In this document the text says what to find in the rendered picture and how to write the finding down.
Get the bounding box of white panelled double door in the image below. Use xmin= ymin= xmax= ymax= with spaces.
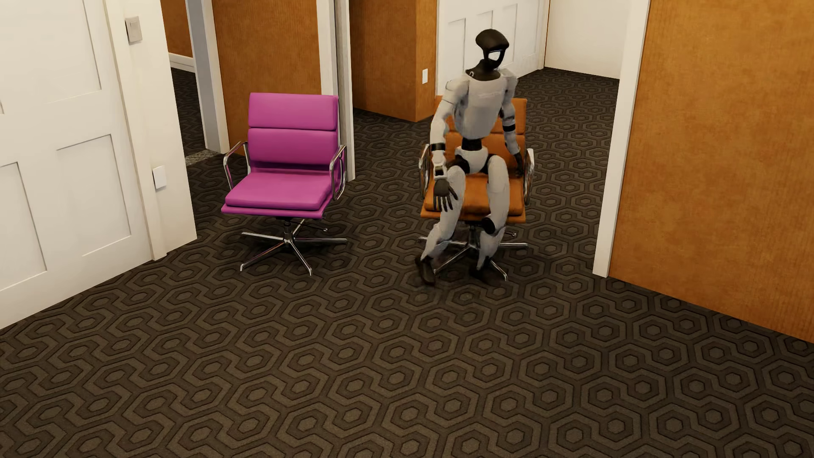
xmin=436 ymin=0 xmax=549 ymax=97

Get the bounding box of white robot leg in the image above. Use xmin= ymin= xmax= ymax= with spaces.
xmin=415 ymin=156 xmax=477 ymax=286
xmin=469 ymin=154 xmax=511 ymax=288

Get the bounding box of white left robot leg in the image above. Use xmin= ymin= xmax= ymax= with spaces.
xmin=469 ymin=154 xmax=511 ymax=288

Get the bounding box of black robot head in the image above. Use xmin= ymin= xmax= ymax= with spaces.
xmin=474 ymin=28 xmax=511 ymax=81

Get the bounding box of magenta office chair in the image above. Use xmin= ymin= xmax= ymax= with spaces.
xmin=220 ymin=92 xmax=350 ymax=277

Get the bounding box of white right robot leg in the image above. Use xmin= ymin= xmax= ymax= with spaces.
xmin=415 ymin=156 xmax=477 ymax=286

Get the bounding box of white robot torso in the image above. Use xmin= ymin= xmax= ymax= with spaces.
xmin=454 ymin=69 xmax=517 ymax=174

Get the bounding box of dark orange office chair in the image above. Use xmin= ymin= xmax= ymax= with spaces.
xmin=418 ymin=95 xmax=535 ymax=282

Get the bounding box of large white panelled door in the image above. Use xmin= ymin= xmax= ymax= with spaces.
xmin=0 ymin=0 xmax=154 ymax=331

